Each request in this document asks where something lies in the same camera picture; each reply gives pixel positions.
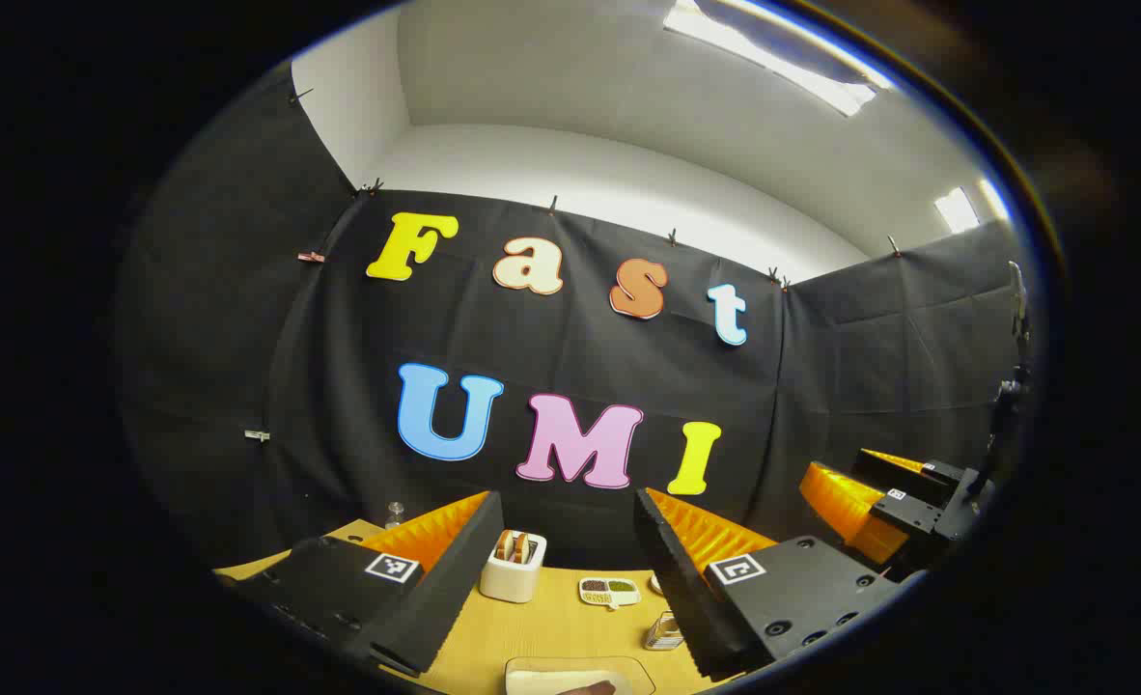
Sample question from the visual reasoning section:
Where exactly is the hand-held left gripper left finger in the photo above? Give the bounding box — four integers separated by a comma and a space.
233, 490, 506, 677

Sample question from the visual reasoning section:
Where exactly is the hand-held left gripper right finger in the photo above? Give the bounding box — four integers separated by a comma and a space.
633, 487, 929, 681

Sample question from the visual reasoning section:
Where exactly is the clear glass chopstick holder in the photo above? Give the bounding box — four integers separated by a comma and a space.
644, 611, 684, 651

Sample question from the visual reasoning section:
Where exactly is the clear tray of rice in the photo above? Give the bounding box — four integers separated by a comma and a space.
505, 656, 656, 695

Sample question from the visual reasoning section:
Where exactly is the white toaster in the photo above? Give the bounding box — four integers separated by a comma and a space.
479, 529, 547, 604

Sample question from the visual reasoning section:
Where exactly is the white divided grain dish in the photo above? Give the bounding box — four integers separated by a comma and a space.
578, 577, 641, 610

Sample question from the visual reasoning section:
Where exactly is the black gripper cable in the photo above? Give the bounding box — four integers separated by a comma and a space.
978, 367, 1030, 498

